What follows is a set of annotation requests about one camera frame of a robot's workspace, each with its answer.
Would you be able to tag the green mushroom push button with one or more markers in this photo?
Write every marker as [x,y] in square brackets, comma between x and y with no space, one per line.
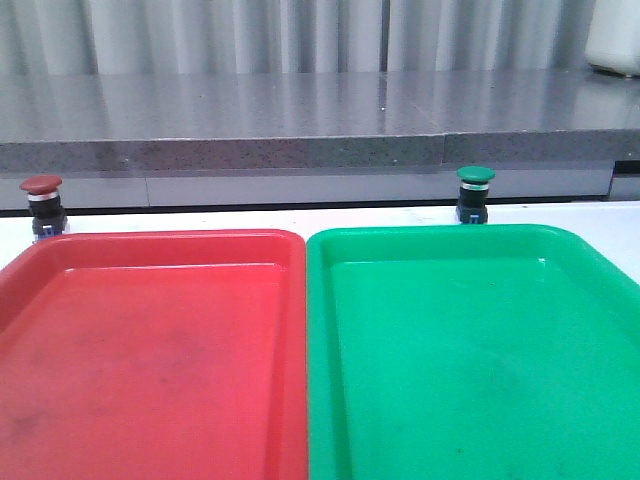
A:
[473,192]

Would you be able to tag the red mushroom push button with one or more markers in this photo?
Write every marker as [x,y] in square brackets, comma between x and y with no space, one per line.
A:
[49,217]

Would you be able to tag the green plastic tray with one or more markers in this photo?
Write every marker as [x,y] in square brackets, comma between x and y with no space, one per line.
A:
[470,352]

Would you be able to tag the red plastic tray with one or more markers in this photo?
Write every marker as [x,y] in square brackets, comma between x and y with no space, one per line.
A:
[155,355]

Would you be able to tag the grey stone counter slab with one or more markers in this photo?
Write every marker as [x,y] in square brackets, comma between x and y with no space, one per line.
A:
[131,124]

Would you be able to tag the white container in background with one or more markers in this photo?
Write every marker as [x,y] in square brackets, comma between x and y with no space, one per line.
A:
[613,38]

